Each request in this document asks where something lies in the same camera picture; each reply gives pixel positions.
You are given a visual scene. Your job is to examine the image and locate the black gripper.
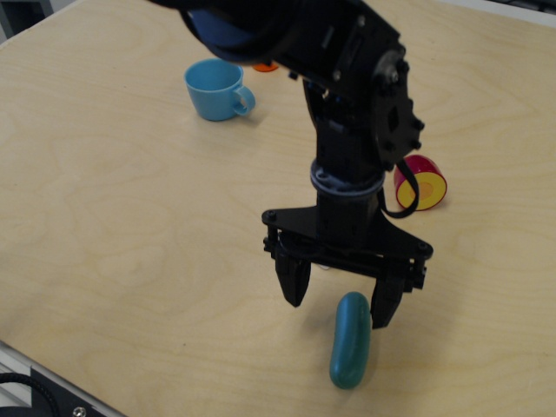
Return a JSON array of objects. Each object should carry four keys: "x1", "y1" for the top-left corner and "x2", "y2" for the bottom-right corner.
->
[{"x1": 261, "y1": 195, "x2": 433, "y2": 329}]

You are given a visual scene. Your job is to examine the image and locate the green toy cucumber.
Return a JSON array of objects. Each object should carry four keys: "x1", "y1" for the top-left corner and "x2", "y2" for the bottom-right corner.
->
[{"x1": 329, "y1": 292, "x2": 372, "y2": 389}]

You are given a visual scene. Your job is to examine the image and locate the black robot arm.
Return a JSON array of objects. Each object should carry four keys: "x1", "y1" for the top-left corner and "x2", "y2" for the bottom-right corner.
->
[{"x1": 168, "y1": 1, "x2": 433, "y2": 328}]

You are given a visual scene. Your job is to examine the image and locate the blue plastic cup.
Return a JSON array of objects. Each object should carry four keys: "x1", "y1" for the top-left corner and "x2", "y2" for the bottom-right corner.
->
[{"x1": 183, "y1": 58, "x2": 256, "y2": 122}]

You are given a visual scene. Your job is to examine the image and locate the red yellow toy fruit half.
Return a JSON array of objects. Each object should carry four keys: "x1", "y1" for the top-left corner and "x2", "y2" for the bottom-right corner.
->
[{"x1": 394, "y1": 155, "x2": 447, "y2": 211}]

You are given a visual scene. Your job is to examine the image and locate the orange toy carrot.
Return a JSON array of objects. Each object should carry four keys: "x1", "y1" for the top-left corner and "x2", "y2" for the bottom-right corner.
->
[{"x1": 253, "y1": 63, "x2": 279, "y2": 72}]

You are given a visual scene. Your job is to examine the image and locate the black corner bracket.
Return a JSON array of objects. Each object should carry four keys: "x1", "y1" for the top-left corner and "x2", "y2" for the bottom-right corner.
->
[{"x1": 30, "y1": 365, "x2": 124, "y2": 417}]

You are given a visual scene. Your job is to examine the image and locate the aluminium table frame rail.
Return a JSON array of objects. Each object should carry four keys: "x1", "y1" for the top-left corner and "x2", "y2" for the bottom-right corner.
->
[{"x1": 0, "y1": 338, "x2": 131, "y2": 417}]

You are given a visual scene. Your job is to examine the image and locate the black cable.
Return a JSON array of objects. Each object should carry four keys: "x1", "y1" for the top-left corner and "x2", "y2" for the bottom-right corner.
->
[{"x1": 0, "y1": 371, "x2": 62, "y2": 417}]

